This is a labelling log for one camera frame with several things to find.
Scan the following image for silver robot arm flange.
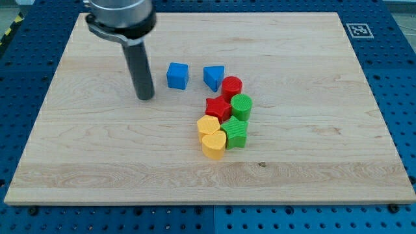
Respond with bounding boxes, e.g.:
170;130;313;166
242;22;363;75
83;0;157;47

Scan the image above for yellow hexagon block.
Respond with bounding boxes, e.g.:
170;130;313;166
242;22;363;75
196;115;220;142

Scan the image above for red star block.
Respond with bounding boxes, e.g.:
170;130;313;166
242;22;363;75
205;96;232;124

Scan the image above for green star block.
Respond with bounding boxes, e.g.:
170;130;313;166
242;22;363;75
220;116;248;150

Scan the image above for yellow heart block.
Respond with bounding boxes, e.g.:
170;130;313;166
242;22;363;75
201;131;227;160

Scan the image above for green cylinder block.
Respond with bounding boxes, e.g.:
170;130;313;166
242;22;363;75
231;94;253;121

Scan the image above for red cylinder block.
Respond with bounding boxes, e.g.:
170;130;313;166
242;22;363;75
221;76;242;103

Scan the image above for wooden board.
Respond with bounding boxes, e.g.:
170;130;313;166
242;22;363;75
5;12;415;206

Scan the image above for blue triangle block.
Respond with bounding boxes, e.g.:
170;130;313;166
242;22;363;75
203;66;225;92

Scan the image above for blue cube block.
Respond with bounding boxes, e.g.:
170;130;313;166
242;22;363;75
166;62;189;90

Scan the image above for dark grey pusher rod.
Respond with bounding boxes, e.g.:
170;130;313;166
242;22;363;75
123;42;155;100

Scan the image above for white fiducial marker tag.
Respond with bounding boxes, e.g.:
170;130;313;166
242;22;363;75
346;23;374;38

